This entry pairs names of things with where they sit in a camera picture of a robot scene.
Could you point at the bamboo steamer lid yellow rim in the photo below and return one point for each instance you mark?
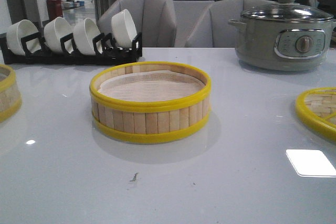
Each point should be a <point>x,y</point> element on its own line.
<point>316,109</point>

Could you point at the bamboo steamer basket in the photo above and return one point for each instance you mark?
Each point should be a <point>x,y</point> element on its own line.
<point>150,122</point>
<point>11,98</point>

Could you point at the white steamer liner paper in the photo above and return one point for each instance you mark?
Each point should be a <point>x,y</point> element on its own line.
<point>152,86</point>

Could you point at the black dish rack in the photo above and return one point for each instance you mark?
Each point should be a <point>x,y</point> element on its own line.
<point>106,53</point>

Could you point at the right grey chair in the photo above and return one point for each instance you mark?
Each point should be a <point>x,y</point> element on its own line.
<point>212,30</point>

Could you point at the grey chair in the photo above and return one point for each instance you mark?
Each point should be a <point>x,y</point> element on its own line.
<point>212,30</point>
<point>155,19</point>

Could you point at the left grey chair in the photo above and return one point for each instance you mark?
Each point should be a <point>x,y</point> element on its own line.
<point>155,19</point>

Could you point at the white bowl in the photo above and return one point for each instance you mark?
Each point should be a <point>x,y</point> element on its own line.
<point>54,31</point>
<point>83,33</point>
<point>16,32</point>
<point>123,28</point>

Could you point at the grey electric cooking pot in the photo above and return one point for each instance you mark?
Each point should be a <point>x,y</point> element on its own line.
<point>283,46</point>

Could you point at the red cylinder bin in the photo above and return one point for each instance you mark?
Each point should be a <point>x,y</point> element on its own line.
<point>54,9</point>

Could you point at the glass pot lid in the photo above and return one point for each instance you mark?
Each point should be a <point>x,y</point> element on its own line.
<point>287,11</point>

